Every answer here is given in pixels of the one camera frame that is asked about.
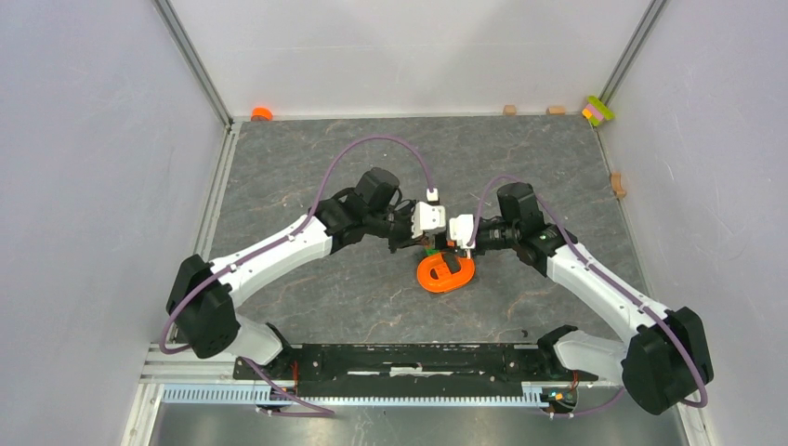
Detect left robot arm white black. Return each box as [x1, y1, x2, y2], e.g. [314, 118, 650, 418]
[165, 167, 446, 379]

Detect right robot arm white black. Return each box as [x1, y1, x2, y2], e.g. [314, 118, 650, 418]
[446, 175, 714, 414]

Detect wooden arch piece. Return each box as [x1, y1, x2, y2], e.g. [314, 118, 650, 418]
[610, 172, 627, 200]

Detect green pink brick stack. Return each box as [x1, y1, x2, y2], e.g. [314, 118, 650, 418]
[581, 96, 615, 127]

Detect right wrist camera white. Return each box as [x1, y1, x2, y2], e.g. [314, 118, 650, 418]
[447, 214, 475, 242]

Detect orange ring toy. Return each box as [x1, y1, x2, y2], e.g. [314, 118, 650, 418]
[416, 252, 476, 294]

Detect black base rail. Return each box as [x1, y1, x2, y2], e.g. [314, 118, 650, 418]
[262, 343, 598, 398]

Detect orange cap at wall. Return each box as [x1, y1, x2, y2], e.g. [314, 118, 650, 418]
[250, 107, 273, 122]

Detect white toothed cable duct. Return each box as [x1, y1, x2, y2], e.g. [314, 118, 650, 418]
[162, 384, 548, 409]

